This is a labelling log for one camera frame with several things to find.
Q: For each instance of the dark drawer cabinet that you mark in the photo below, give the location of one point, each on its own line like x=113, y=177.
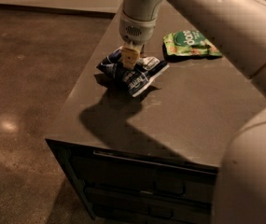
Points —
x=135, y=188

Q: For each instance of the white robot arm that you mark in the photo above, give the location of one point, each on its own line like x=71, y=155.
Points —
x=229, y=124

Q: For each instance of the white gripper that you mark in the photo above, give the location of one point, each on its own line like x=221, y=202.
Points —
x=136, y=30

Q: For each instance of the blue chip bag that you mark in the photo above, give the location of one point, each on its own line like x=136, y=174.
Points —
x=135, y=80

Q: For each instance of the green snack bag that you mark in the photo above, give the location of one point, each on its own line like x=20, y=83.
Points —
x=189, y=43

